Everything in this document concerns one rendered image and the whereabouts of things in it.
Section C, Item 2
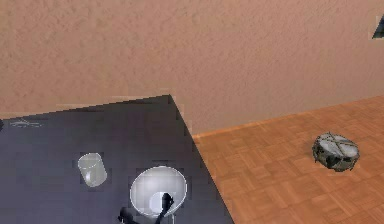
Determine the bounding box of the white round bowl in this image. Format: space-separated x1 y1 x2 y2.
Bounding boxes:
129 165 188 219

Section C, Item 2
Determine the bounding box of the dark grey table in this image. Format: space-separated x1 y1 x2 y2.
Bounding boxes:
0 94 236 224

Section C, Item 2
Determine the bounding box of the dark framed wall picture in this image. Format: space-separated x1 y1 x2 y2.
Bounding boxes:
371 14 384 40

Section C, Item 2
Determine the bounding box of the grey round floor cushion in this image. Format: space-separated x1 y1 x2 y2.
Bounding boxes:
311 131 361 173

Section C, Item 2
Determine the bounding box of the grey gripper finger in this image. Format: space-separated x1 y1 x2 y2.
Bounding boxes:
117 206 142 224
154 191 175 224

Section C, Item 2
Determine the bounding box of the clear drinking glass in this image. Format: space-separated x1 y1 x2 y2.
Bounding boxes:
77 152 109 188

